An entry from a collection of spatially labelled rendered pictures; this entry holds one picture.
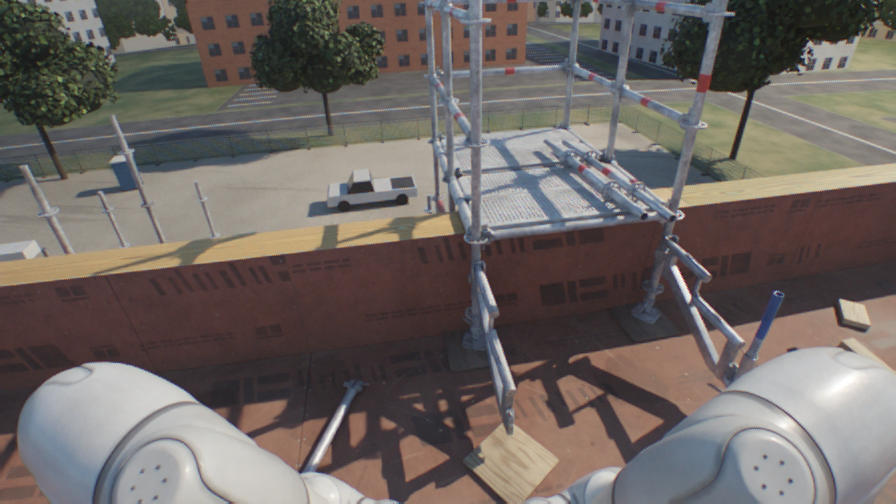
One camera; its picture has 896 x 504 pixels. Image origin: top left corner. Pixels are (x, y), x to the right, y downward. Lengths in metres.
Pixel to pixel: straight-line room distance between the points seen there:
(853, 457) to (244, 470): 0.53
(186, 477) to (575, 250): 2.34
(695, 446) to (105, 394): 0.55
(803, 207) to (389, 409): 2.78
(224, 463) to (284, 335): 2.24
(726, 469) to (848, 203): 3.37
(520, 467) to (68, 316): 2.38
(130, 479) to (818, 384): 0.61
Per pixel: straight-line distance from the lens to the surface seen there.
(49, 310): 2.96
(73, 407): 0.57
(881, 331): 3.67
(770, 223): 3.32
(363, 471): 2.22
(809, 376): 0.56
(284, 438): 2.42
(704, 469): 0.43
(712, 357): 2.55
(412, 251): 2.30
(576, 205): 2.48
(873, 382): 0.60
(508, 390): 1.93
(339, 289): 2.43
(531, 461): 2.19
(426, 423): 2.31
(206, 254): 2.51
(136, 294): 2.69
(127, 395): 0.55
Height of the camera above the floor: 1.90
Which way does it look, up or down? 30 degrees down
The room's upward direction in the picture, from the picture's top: 2 degrees counter-clockwise
